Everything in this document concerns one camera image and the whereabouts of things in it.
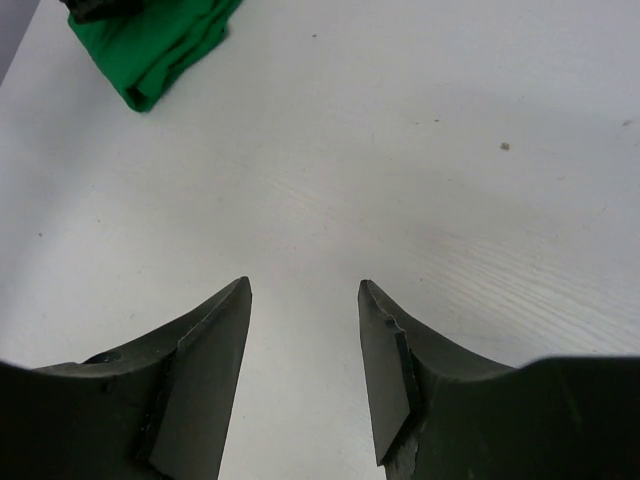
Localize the green t shirt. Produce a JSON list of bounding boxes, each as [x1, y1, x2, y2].
[[68, 1, 241, 113]]

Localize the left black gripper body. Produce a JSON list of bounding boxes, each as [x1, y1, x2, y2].
[[61, 0, 145, 23]]

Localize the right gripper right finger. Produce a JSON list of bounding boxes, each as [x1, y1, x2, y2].
[[358, 280, 511, 479]]

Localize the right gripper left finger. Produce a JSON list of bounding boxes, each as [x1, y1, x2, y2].
[[39, 277, 250, 479]]

